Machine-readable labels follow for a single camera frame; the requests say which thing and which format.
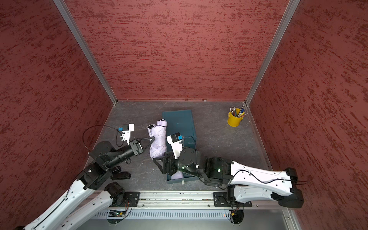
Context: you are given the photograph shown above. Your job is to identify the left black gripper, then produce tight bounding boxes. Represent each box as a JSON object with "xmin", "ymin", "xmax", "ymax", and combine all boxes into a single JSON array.
[{"xmin": 105, "ymin": 136, "xmax": 155, "ymax": 169}]

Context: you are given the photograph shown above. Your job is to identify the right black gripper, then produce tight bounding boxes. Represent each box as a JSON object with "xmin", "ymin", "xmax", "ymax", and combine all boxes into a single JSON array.
[{"xmin": 154, "ymin": 148, "xmax": 206, "ymax": 176}]

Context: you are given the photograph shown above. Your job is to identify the lilac umbrella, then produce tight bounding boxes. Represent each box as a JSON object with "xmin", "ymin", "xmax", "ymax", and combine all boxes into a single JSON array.
[
  {"xmin": 147, "ymin": 119, "xmax": 167, "ymax": 159},
  {"xmin": 171, "ymin": 171, "xmax": 184, "ymax": 180}
]

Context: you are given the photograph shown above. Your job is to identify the teal three-drawer cabinet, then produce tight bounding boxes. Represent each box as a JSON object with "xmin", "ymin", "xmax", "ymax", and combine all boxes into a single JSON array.
[{"xmin": 162, "ymin": 110, "xmax": 198, "ymax": 184}]

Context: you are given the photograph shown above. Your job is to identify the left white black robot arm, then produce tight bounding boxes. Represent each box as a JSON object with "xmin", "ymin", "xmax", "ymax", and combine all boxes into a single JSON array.
[{"xmin": 17, "ymin": 137, "xmax": 155, "ymax": 230}]

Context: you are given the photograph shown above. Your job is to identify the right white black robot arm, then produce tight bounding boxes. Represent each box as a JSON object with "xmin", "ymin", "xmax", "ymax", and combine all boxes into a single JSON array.
[{"xmin": 153, "ymin": 148, "xmax": 304, "ymax": 209}]

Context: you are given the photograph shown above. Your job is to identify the black block near left base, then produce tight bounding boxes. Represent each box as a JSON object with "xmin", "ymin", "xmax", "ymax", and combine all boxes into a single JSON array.
[{"xmin": 110, "ymin": 166, "xmax": 121, "ymax": 174}]

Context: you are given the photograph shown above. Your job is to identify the yellow pen cup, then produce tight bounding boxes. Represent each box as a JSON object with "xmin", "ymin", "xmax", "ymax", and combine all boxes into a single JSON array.
[{"xmin": 227, "ymin": 112, "xmax": 245, "ymax": 127}]

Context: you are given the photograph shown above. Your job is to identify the pens in cup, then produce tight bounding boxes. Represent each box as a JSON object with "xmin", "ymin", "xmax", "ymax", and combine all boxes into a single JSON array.
[{"xmin": 229, "ymin": 105, "xmax": 246, "ymax": 117}]

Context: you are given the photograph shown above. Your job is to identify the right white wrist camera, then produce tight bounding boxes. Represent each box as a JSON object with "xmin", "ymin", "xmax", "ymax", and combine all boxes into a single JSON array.
[{"xmin": 166, "ymin": 133, "xmax": 184, "ymax": 159}]

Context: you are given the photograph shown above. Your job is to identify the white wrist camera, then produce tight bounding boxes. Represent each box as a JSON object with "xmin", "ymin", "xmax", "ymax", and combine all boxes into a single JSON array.
[
  {"xmin": 118, "ymin": 123, "xmax": 135, "ymax": 145},
  {"xmin": 166, "ymin": 133, "xmax": 184, "ymax": 159}
]

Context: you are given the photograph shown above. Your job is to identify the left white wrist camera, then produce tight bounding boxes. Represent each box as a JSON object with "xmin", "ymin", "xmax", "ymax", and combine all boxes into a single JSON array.
[{"xmin": 118, "ymin": 123, "xmax": 135, "ymax": 145}]

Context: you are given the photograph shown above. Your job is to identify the aluminium front rail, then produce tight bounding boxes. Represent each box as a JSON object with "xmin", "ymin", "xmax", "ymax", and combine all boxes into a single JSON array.
[{"xmin": 133, "ymin": 190, "xmax": 285, "ymax": 210}]

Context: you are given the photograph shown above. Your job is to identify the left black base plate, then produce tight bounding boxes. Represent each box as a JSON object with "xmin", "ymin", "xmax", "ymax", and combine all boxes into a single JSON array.
[{"xmin": 111, "ymin": 192, "xmax": 140, "ymax": 208}]

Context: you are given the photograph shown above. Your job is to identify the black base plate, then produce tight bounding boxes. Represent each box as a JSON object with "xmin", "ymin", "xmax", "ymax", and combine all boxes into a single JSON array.
[
  {"xmin": 111, "ymin": 192, "xmax": 140, "ymax": 208},
  {"xmin": 213, "ymin": 192, "xmax": 252, "ymax": 208}
]

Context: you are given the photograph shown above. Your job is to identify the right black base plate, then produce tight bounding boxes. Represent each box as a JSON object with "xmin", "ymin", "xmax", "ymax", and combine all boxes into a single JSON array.
[{"xmin": 213, "ymin": 192, "xmax": 252, "ymax": 208}]

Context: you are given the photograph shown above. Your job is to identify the left aluminium corner post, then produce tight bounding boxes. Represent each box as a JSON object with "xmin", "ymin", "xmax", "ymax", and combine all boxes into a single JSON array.
[{"xmin": 53, "ymin": 0, "xmax": 118, "ymax": 106}]

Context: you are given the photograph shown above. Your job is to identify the aluminium corner post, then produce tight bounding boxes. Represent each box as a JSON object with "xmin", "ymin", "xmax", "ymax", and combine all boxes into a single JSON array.
[
  {"xmin": 53, "ymin": 0, "xmax": 118, "ymax": 106},
  {"xmin": 245, "ymin": 0, "xmax": 300, "ymax": 107}
]

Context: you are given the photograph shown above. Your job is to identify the right aluminium corner post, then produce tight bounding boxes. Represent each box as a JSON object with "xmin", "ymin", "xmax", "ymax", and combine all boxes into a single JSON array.
[{"xmin": 245, "ymin": 0, "xmax": 300, "ymax": 107}]

